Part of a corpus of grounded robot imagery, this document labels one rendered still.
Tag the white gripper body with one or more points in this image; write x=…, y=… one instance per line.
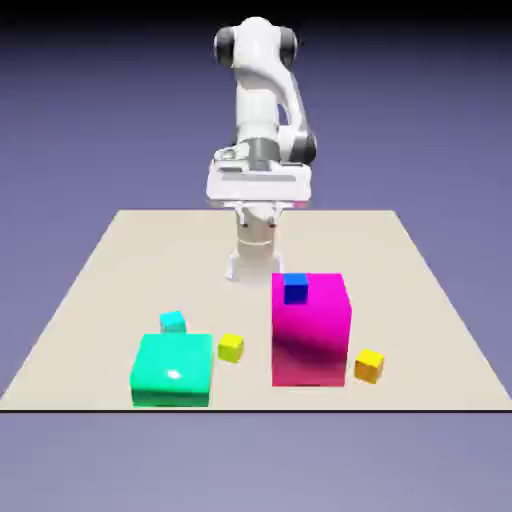
x=260, y=188

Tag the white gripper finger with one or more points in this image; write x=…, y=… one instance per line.
x=241, y=215
x=274, y=218

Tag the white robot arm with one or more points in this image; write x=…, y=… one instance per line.
x=256, y=104

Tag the small blue cube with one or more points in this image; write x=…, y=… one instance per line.
x=296, y=290

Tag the small cyan cube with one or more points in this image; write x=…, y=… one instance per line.
x=172, y=321

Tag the small yellow cube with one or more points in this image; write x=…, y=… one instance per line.
x=230, y=348

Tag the small orange cube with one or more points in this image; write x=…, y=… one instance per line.
x=368, y=366

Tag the large magenta box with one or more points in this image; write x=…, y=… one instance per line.
x=310, y=340

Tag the large green box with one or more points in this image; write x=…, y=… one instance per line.
x=172, y=368

